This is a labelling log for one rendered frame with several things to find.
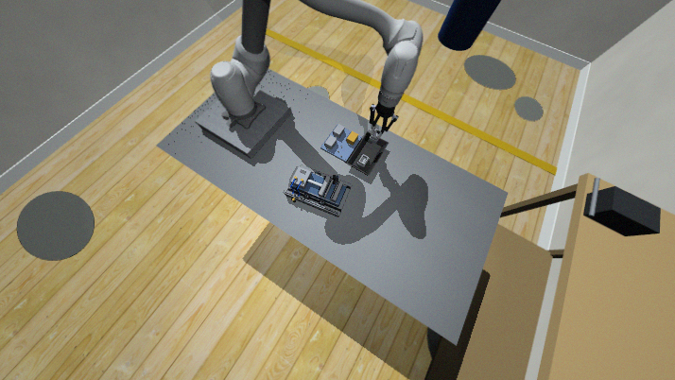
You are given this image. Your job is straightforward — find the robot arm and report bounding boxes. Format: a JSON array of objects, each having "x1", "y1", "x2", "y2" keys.
[{"x1": 210, "y1": 0, "x2": 423, "y2": 129}]

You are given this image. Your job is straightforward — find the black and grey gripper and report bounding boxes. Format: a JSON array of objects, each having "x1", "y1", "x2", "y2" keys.
[{"x1": 370, "y1": 101, "x2": 399, "y2": 139}]

